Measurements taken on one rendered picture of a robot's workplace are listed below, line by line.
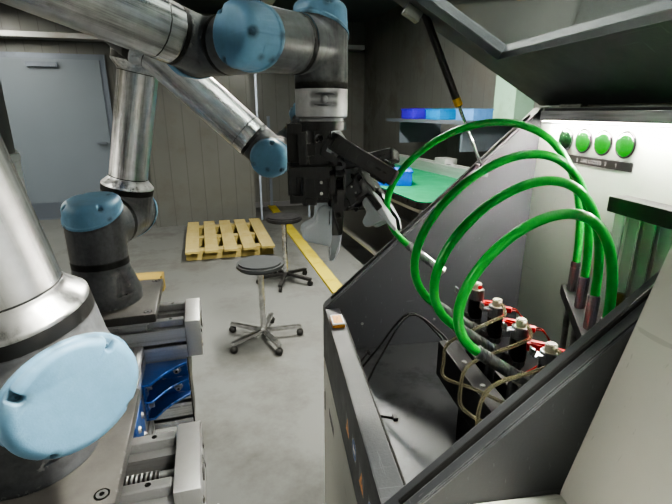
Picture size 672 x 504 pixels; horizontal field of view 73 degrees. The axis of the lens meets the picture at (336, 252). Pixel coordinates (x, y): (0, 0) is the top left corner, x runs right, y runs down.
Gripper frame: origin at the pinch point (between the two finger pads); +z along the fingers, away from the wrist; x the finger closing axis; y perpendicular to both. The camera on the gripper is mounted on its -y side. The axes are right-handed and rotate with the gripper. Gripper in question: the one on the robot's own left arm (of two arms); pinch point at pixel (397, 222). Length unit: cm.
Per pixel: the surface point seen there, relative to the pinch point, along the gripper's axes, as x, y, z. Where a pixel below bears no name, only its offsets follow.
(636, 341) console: 31, -22, 34
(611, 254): 20.1, -26.6, 26.0
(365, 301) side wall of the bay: -18.5, 24.1, 7.2
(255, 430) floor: -80, 135, 18
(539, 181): 19.5, -25.5, 12.5
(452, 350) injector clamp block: -0.5, 6.2, 27.6
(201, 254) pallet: -259, 253, -158
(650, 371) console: 33, -22, 37
